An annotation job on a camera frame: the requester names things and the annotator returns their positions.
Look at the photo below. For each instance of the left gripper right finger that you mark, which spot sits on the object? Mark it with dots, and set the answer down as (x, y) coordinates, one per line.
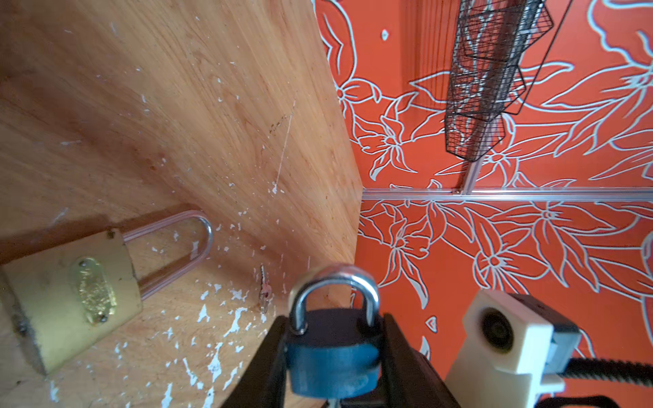
(408, 377)

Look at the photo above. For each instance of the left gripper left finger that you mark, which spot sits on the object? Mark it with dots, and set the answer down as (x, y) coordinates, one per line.
(263, 384)

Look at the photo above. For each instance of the small blue padlock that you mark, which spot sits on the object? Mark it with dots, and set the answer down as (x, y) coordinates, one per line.
(334, 353)

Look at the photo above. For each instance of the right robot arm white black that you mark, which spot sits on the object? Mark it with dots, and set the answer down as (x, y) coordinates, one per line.
(619, 371)

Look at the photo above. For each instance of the silver key on table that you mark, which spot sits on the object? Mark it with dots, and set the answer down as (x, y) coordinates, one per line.
(265, 291)

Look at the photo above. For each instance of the large brass padlock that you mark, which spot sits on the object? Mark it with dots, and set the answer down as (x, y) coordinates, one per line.
(63, 300)

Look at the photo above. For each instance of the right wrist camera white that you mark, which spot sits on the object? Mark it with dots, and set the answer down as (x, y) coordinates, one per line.
(516, 348)

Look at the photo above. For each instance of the black wire basket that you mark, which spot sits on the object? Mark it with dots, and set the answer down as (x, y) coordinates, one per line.
(486, 80)

